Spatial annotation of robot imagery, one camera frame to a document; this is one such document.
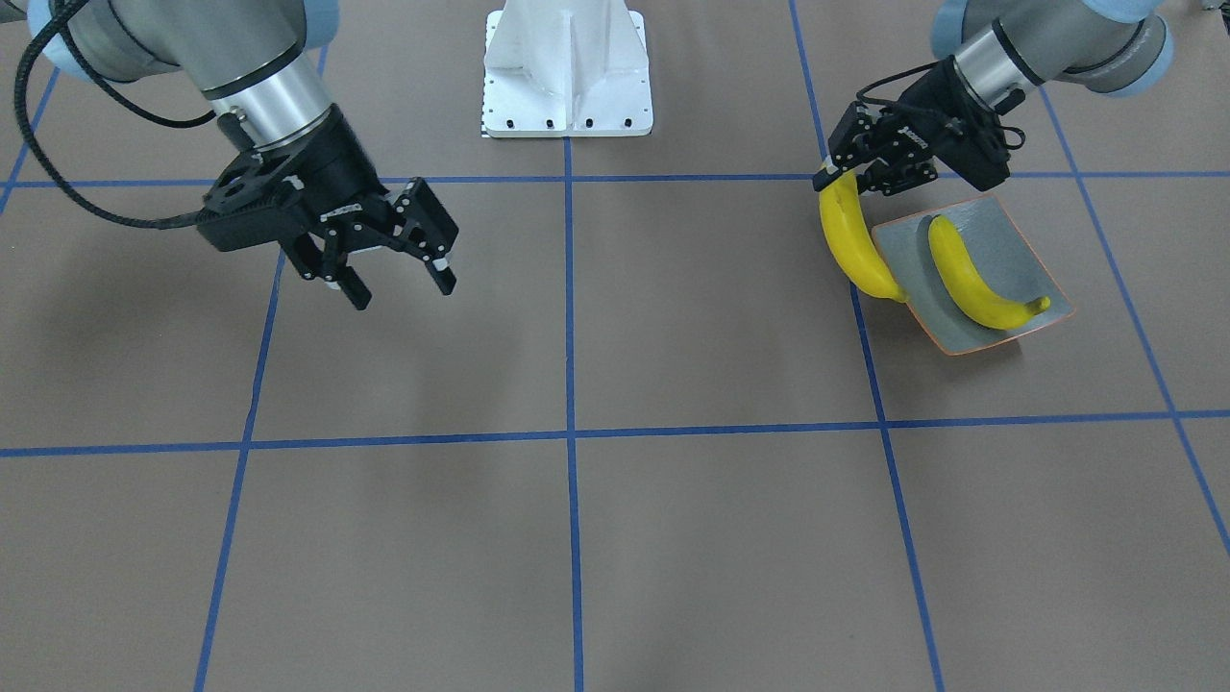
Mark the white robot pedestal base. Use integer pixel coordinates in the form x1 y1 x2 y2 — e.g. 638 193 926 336
480 1 654 136

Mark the grey square plate orange rim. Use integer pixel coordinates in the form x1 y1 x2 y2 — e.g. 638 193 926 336
871 194 1073 356

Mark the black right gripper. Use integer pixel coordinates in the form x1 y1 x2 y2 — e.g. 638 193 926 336
197 104 458 310

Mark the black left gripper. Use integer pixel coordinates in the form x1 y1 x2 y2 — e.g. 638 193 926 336
812 58 1011 195

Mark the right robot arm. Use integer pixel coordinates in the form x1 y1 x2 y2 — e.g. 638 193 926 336
2 1 458 309

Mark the yellow banana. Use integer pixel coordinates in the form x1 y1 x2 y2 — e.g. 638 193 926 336
927 215 1050 332
818 171 908 304

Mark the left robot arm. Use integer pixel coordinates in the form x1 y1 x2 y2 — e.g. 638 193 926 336
812 1 1176 195

